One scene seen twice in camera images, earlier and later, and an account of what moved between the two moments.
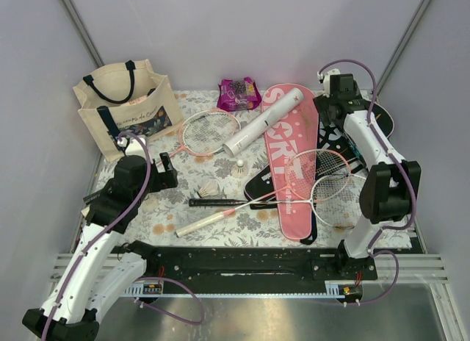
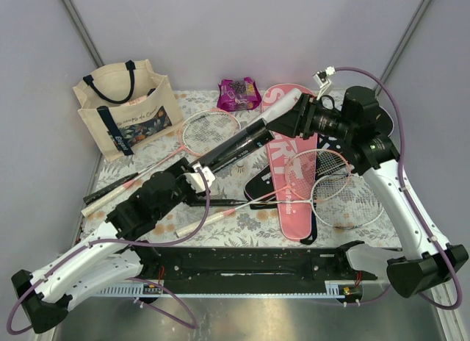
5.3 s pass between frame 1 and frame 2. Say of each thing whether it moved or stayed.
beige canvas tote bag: stayed
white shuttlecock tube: stayed
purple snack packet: stayed
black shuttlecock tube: moved
